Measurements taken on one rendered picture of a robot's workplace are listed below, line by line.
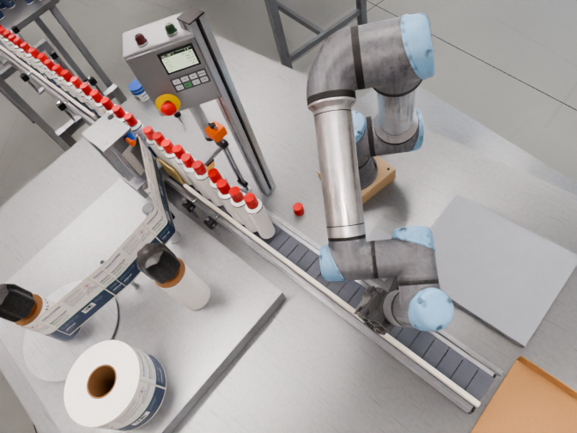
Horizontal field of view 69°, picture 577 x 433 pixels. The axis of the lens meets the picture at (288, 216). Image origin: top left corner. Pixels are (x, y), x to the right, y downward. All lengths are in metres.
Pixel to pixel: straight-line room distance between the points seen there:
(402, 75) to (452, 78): 2.13
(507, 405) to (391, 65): 0.82
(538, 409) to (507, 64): 2.29
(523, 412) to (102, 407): 0.99
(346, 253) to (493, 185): 0.73
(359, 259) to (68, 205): 1.29
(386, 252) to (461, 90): 2.16
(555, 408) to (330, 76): 0.91
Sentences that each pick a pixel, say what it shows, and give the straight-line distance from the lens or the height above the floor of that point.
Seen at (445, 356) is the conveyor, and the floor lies 0.88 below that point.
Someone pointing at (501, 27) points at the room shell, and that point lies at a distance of 3.35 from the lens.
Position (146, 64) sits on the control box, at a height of 1.44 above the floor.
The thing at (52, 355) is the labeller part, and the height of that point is 0.89.
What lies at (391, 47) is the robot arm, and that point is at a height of 1.48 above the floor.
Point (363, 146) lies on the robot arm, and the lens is 1.20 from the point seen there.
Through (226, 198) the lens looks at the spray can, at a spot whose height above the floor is 1.04.
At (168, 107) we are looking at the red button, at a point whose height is 1.34.
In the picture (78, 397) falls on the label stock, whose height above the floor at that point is 1.02.
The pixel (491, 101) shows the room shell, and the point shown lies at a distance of 2.84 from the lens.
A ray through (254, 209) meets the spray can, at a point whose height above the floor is 1.05.
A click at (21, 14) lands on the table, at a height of 0.88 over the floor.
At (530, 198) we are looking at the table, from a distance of 1.43.
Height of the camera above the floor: 1.99
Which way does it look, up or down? 57 degrees down
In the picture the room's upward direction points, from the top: 22 degrees counter-clockwise
